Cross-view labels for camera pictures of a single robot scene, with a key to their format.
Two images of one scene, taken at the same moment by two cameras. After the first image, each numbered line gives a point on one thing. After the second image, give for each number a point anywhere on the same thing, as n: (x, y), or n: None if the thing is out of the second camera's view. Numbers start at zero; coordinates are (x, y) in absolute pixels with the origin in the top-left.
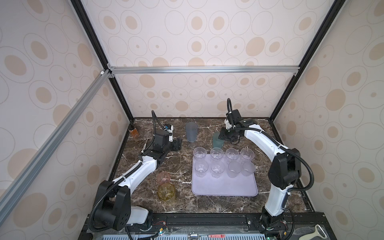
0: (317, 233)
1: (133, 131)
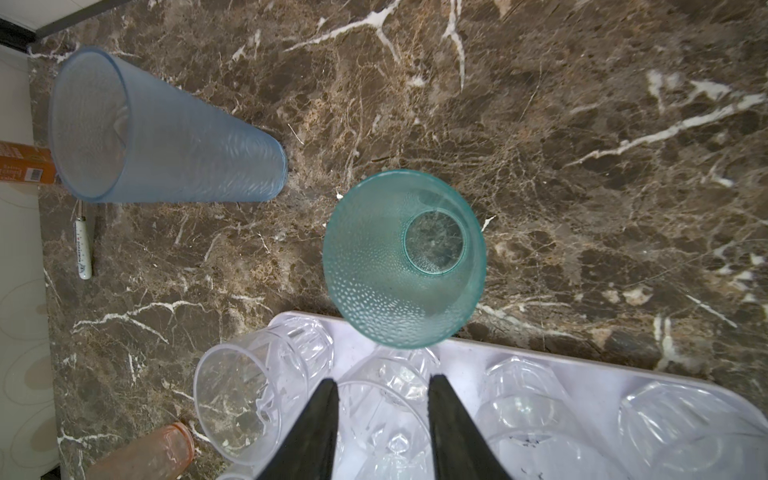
0: None
1: (26, 163)
